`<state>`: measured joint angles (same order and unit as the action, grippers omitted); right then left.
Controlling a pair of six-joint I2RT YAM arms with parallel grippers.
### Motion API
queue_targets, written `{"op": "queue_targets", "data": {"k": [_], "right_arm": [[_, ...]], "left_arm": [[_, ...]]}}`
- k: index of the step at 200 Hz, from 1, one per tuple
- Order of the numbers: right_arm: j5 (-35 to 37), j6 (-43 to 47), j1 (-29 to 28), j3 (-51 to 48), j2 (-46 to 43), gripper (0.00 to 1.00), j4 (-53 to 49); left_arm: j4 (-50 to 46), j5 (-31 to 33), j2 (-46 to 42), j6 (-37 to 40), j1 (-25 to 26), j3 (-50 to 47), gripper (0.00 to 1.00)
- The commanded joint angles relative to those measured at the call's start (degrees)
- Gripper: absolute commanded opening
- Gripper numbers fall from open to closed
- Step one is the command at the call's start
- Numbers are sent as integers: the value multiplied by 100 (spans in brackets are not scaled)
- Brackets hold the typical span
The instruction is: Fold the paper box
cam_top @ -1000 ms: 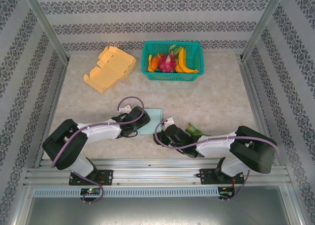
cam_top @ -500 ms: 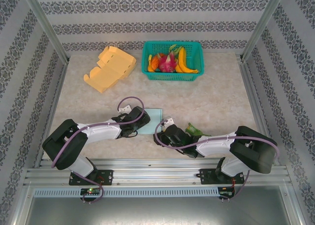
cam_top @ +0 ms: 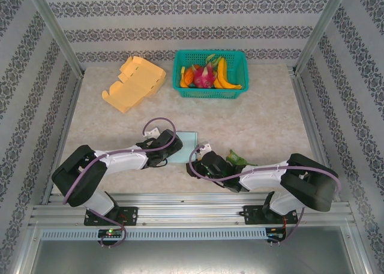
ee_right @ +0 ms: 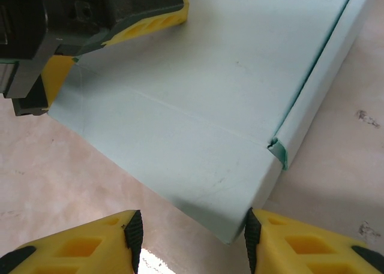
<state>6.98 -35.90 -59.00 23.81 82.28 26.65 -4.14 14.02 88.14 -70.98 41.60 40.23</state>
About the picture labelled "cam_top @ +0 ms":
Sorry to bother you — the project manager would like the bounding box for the aluminium frame post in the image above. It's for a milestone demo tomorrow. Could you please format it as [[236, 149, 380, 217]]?
[[23, 0, 85, 77], [293, 0, 352, 74]]

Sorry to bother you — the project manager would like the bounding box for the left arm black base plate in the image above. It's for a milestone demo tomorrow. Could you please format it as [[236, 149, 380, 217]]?
[[83, 206, 139, 227]]

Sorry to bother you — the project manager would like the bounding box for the orange fruit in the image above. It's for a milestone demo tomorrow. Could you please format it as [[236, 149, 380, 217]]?
[[183, 64, 200, 88]]

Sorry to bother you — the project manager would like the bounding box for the slotted grey cable duct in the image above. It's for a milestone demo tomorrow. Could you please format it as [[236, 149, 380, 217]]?
[[40, 228, 268, 241]]

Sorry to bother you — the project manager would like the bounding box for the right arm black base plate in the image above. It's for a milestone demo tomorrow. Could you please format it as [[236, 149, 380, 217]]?
[[242, 204, 299, 226]]

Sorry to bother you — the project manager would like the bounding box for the yellow banana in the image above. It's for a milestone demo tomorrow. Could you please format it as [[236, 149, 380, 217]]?
[[212, 76, 238, 91], [216, 58, 243, 91]]

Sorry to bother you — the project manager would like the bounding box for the aluminium mounting rail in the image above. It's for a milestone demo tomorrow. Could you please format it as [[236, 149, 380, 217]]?
[[28, 192, 356, 229]]

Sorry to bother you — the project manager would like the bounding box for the yellow paper box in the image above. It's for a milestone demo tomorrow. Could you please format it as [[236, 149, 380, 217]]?
[[101, 55, 167, 115]]

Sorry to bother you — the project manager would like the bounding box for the light blue paper box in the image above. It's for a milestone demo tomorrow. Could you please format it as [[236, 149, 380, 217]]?
[[166, 131, 199, 164]]

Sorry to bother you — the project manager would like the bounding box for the left aluminium side rail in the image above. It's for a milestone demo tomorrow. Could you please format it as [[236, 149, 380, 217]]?
[[41, 73, 85, 205]]

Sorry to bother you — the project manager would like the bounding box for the teal plastic basket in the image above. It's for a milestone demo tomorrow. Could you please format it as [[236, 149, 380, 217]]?
[[172, 49, 251, 100]]

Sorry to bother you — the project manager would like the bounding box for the right aluminium side rail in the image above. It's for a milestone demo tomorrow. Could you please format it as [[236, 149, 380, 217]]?
[[288, 64, 334, 201]]

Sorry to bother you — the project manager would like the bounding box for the left aluminium frame post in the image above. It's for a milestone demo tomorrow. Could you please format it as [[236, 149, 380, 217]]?
[[23, 0, 85, 77]]

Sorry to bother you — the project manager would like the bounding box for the aluminium side rail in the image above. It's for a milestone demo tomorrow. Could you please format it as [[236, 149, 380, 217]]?
[[41, 73, 85, 205], [288, 64, 334, 201]]

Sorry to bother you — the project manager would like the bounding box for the pink dragon fruit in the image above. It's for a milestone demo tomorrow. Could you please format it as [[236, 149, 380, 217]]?
[[193, 54, 222, 89]]

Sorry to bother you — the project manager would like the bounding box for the right aluminium frame post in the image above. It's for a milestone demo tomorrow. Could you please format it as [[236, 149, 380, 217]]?
[[293, 0, 352, 74]]

